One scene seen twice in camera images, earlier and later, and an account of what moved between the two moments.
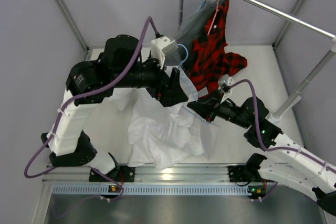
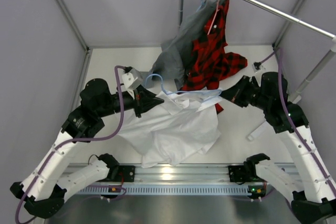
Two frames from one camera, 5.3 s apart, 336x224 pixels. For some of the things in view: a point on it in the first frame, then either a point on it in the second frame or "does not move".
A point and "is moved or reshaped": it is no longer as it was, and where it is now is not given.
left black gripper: (166, 88) -> (143, 100)
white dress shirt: (165, 137) is moved or reshaped
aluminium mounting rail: (151, 173) does not move
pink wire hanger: (217, 10) does not move
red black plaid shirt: (209, 63) does not move
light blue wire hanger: (179, 67) -> (185, 91)
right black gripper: (202, 108) -> (235, 94)
